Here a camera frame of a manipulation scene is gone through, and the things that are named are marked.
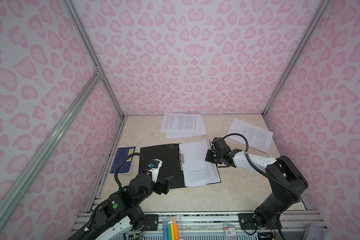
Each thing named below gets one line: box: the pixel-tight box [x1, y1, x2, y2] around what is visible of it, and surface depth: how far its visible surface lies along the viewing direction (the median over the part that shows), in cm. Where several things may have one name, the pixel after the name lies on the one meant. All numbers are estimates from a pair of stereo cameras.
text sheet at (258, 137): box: [226, 118, 274, 154], surface depth 111 cm
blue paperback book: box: [110, 146, 136, 174], surface depth 94 cm
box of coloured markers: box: [162, 214, 182, 240], surface depth 72 cm
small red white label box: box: [222, 223, 237, 240], surface depth 71 cm
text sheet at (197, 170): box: [178, 138, 221, 187], surface depth 92 cm
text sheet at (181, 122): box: [160, 112, 201, 133], surface depth 119 cm
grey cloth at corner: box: [302, 223, 325, 240], surface depth 69 cm
